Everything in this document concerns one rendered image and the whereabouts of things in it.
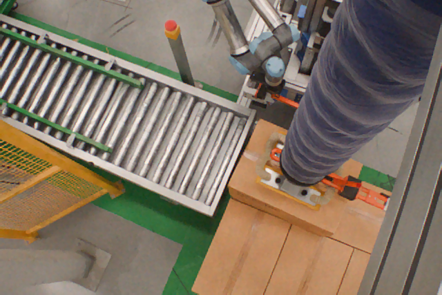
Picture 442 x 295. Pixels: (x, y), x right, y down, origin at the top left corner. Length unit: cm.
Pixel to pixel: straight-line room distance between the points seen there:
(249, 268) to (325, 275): 45
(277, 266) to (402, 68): 208
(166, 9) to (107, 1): 53
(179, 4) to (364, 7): 319
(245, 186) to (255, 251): 53
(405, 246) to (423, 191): 3
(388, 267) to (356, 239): 252
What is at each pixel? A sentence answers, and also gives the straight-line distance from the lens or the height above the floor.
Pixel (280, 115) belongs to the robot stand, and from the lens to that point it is 315.
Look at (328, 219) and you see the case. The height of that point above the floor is 94.
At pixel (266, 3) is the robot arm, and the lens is 196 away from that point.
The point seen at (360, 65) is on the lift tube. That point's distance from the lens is 77.
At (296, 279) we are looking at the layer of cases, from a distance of 268.
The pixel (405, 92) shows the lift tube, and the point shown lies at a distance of 82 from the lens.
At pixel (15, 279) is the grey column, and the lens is 236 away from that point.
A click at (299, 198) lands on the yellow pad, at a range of 216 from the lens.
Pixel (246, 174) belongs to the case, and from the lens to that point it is 229.
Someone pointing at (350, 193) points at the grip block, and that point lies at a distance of 208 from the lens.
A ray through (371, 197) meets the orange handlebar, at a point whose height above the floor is 119.
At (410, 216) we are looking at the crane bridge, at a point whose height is 300.
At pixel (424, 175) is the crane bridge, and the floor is 300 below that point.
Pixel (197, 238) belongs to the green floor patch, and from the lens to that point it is 322.
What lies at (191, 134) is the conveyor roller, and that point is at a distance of 276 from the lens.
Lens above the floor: 320
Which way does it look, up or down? 74 degrees down
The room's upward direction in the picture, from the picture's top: 8 degrees counter-clockwise
